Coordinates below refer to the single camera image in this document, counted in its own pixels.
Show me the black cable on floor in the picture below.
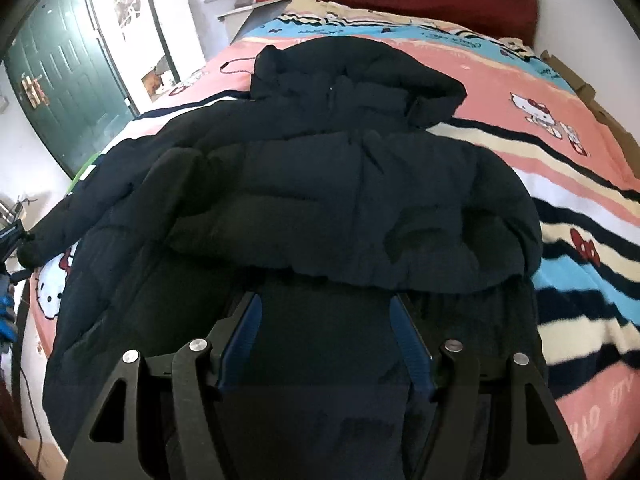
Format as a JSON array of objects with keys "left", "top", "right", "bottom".
[{"left": 16, "top": 278, "right": 44, "bottom": 446}]

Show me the brown cardboard beside bed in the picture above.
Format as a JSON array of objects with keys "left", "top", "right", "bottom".
[{"left": 540, "top": 50, "right": 640, "bottom": 178}]

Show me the green door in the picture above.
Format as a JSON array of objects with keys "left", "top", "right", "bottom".
[{"left": 4, "top": 0, "right": 134, "bottom": 177}]

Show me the striped Hello Kitty blanket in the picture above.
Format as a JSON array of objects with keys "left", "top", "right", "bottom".
[{"left": 28, "top": 0, "right": 640, "bottom": 480}]

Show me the dark navy puffer jacket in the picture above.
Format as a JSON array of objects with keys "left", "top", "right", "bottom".
[{"left": 18, "top": 37, "right": 542, "bottom": 479}]

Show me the white bedside shelf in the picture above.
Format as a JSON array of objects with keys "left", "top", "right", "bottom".
[{"left": 217, "top": 0, "right": 291, "bottom": 44}]

